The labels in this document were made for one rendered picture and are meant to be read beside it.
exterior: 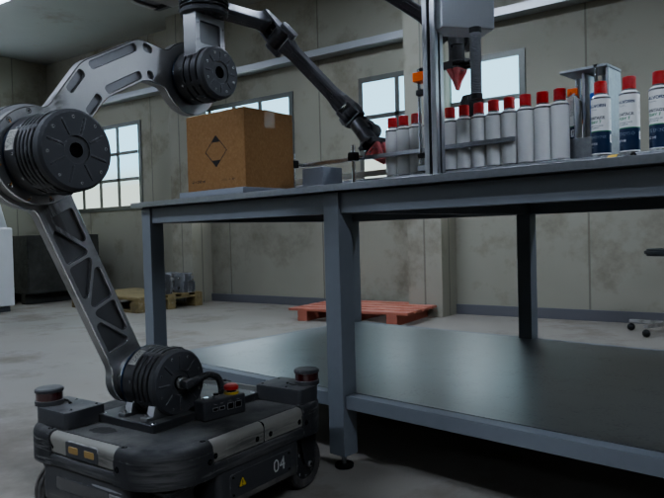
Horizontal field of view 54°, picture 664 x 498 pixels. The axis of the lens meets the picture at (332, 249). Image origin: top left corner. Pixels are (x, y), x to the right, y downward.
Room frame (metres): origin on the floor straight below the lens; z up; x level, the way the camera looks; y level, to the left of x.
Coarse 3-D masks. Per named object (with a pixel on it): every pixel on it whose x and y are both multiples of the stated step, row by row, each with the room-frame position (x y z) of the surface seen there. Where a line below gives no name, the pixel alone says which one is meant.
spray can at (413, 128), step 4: (412, 116) 2.21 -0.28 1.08; (416, 116) 2.20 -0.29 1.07; (412, 120) 2.21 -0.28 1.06; (416, 120) 2.20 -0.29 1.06; (412, 124) 2.20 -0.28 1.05; (416, 124) 2.20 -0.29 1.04; (412, 128) 2.20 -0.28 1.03; (416, 128) 2.19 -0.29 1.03; (412, 132) 2.20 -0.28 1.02; (416, 132) 2.19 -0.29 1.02; (412, 136) 2.20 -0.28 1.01; (416, 136) 2.19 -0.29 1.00; (412, 140) 2.20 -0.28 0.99; (416, 140) 2.19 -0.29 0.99; (412, 144) 2.20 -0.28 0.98; (416, 144) 2.19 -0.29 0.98; (412, 148) 2.20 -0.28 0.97; (416, 148) 2.19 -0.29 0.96; (412, 156) 2.20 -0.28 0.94; (416, 156) 2.19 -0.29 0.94; (412, 160) 2.20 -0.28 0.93; (416, 160) 2.19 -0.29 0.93; (412, 164) 2.20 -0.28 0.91; (416, 164) 2.19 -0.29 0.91; (412, 168) 2.20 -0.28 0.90; (416, 168) 2.19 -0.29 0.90; (412, 172) 2.20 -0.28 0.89; (416, 172) 2.19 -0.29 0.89; (420, 172) 2.19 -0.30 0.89
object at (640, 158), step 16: (592, 160) 1.36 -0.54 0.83; (608, 160) 1.33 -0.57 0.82; (624, 160) 1.31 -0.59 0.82; (640, 160) 1.29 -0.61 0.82; (656, 160) 1.27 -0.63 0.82; (416, 176) 1.66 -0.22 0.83; (432, 176) 1.62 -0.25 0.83; (448, 176) 1.59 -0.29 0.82; (464, 176) 1.56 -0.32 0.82; (480, 176) 1.53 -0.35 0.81; (496, 176) 1.51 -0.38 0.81; (512, 176) 1.50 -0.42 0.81; (528, 176) 1.51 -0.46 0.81; (256, 192) 2.08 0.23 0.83; (272, 192) 2.03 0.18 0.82; (288, 192) 1.98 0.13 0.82; (304, 192) 1.93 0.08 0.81; (320, 192) 1.89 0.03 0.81
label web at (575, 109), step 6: (570, 102) 1.90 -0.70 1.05; (576, 102) 1.90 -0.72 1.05; (570, 108) 1.90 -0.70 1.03; (576, 108) 1.90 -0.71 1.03; (570, 114) 1.90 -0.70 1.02; (576, 114) 1.89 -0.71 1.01; (570, 120) 1.90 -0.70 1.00; (576, 120) 1.89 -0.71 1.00; (570, 126) 1.90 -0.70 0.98; (576, 126) 1.89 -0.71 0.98; (570, 132) 1.90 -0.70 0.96; (576, 132) 1.89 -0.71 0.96; (570, 138) 1.90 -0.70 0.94
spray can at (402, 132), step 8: (400, 120) 2.24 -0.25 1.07; (400, 128) 2.23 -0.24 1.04; (408, 128) 2.23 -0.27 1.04; (400, 136) 2.23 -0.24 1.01; (408, 136) 2.23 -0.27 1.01; (400, 144) 2.23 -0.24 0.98; (408, 144) 2.23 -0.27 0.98; (400, 160) 2.23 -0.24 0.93; (408, 160) 2.23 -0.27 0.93; (400, 168) 2.23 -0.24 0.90; (408, 168) 2.23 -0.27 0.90
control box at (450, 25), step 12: (444, 0) 1.93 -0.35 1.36; (456, 0) 1.94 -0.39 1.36; (468, 0) 1.95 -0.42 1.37; (480, 0) 1.96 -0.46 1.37; (492, 0) 1.97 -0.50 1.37; (444, 12) 1.93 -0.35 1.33; (456, 12) 1.94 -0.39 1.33; (468, 12) 1.95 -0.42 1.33; (480, 12) 1.96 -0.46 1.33; (492, 12) 1.97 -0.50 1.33; (444, 24) 1.93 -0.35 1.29; (456, 24) 1.94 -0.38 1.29; (468, 24) 1.95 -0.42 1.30; (480, 24) 1.96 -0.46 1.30; (492, 24) 1.97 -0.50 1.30; (444, 36) 2.02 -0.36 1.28; (456, 36) 2.03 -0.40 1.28; (468, 36) 2.03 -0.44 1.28
